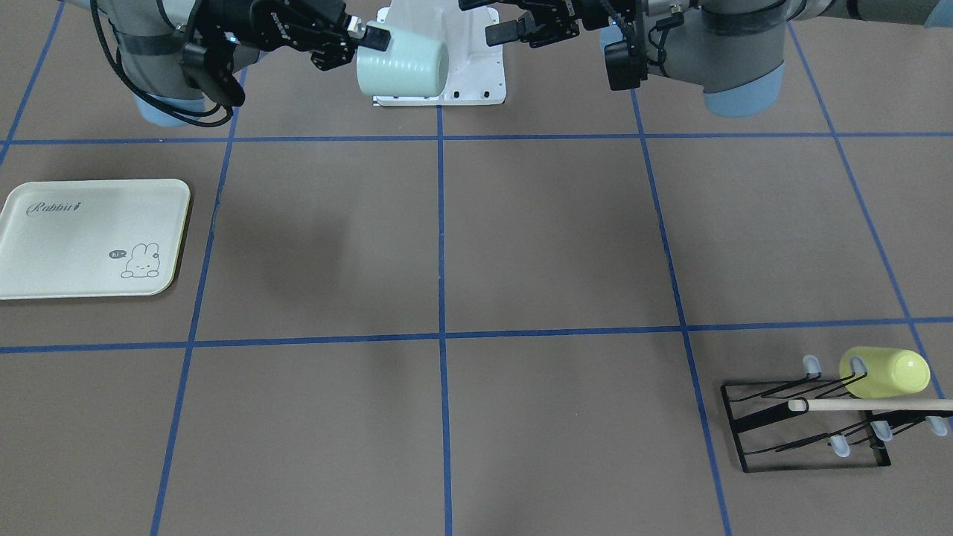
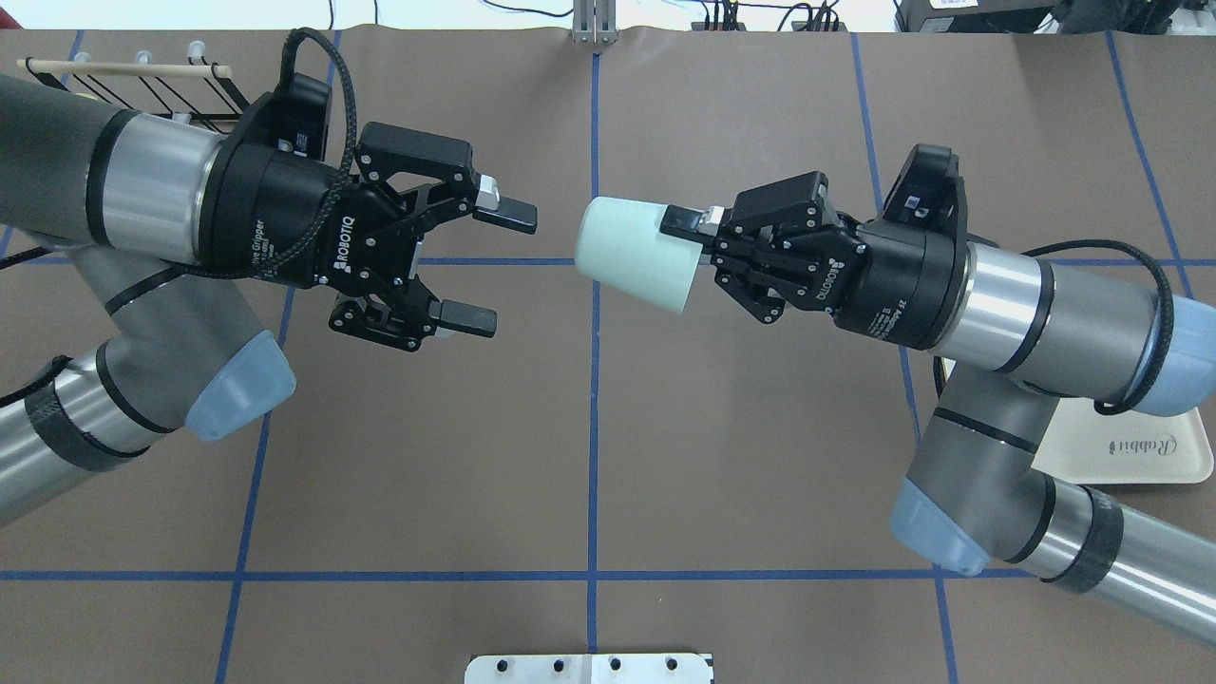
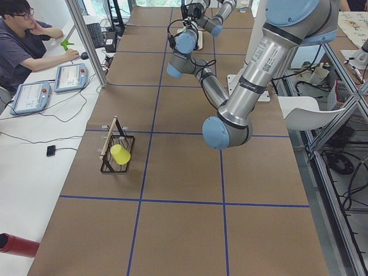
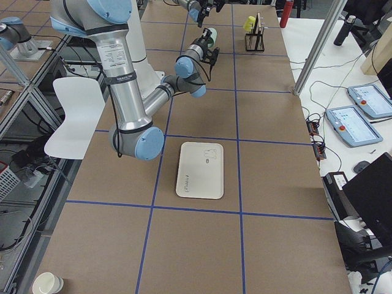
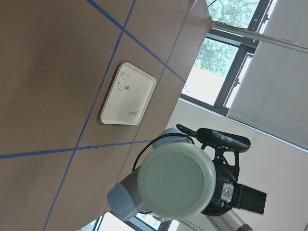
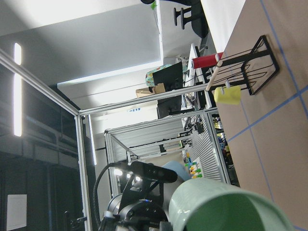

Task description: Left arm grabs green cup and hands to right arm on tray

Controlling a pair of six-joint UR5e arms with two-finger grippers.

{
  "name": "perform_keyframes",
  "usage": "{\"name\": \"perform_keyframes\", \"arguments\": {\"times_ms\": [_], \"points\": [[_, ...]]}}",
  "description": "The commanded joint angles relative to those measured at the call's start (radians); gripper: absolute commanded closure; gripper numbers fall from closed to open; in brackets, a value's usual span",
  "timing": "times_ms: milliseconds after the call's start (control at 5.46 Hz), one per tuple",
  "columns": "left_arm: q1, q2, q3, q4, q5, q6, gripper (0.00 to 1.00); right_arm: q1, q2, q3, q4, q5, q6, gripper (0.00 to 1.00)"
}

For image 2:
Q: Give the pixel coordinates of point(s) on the pale green cup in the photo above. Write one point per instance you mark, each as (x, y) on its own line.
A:
(620, 245)

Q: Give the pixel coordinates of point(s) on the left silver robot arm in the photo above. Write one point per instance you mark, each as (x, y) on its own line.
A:
(161, 219)

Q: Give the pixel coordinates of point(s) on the black wire cup rack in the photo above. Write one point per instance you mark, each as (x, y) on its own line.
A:
(195, 89)

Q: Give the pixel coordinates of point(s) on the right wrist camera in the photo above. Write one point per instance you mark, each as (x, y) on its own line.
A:
(929, 193)

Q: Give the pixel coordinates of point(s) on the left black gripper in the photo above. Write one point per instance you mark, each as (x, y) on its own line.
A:
(269, 217)

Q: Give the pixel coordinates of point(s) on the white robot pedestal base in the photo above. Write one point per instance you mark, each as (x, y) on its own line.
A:
(592, 668)

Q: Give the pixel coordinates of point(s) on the cream rabbit tray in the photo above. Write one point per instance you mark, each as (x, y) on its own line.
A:
(1084, 448)

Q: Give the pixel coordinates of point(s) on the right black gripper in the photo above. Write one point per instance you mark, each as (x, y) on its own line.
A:
(902, 288)

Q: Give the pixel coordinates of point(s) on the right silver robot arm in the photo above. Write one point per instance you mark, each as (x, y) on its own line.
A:
(1022, 335)

